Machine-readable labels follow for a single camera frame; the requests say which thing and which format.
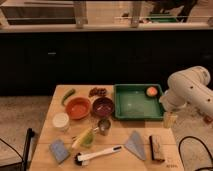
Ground blue sponge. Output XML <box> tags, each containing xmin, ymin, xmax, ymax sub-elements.
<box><xmin>49</xmin><ymin>139</ymin><xmax>70</xmax><ymax>164</ymax></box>

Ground grey towel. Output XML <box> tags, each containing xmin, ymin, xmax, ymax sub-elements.
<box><xmin>124</xmin><ymin>131</ymin><xmax>146</xmax><ymax>161</ymax></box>

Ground wooden block eraser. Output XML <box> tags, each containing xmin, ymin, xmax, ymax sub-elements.
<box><xmin>149</xmin><ymin>135</ymin><xmax>165</xmax><ymax>162</ymax></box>

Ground orange fruit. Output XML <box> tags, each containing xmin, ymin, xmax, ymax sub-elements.
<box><xmin>146</xmin><ymin>86</ymin><xmax>158</xmax><ymax>97</ymax></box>

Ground white round container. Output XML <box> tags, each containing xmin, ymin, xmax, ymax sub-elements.
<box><xmin>52</xmin><ymin>113</ymin><xmax>70</xmax><ymax>131</ymax></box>

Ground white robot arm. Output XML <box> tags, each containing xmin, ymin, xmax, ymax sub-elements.
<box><xmin>159</xmin><ymin>66</ymin><xmax>213</xmax><ymax>128</ymax></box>

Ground black chair frame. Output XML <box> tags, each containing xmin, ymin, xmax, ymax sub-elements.
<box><xmin>0</xmin><ymin>128</ymin><xmax>35</xmax><ymax>171</ymax></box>

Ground green plastic tray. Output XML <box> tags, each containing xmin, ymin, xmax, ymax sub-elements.
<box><xmin>114</xmin><ymin>84</ymin><xmax>165</xmax><ymax>121</ymax></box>

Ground green pepper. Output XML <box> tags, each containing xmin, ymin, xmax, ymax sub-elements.
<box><xmin>61</xmin><ymin>89</ymin><xmax>76</xmax><ymax>106</ymax></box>

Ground metal measuring cup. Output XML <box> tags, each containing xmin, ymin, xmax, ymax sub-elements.
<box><xmin>93</xmin><ymin>119</ymin><xmax>111</xmax><ymax>136</ymax></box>

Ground white dish brush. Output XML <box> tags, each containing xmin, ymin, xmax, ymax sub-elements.
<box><xmin>74</xmin><ymin>146</ymin><xmax>122</xmax><ymax>166</ymax></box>

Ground black cable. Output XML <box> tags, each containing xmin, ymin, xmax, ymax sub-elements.
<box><xmin>177</xmin><ymin>135</ymin><xmax>213</xmax><ymax>171</ymax></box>

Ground corn cob toy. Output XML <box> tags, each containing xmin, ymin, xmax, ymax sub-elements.
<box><xmin>71</xmin><ymin>128</ymin><xmax>94</xmax><ymax>149</ymax></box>

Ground orange bowl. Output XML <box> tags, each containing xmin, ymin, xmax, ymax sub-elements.
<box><xmin>65</xmin><ymin>97</ymin><xmax>91</xmax><ymax>120</ymax></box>

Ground dark purple bowl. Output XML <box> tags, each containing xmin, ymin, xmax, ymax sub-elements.
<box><xmin>92</xmin><ymin>97</ymin><xmax>115</xmax><ymax>117</ymax></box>

